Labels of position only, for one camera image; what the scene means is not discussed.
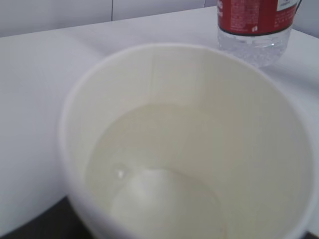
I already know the clear water bottle red label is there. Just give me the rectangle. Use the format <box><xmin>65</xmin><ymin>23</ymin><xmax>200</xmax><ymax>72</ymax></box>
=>
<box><xmin>217</xmin><ymin>0</ymin><xmax>301</xmax><ymax>67</ymax></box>

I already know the white paper cup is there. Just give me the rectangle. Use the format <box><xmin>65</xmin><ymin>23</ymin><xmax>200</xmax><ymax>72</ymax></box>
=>
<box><xmin>58</xmin><ymin>43</ymin><xmax>318</xmax><ymax>239</ymax></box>

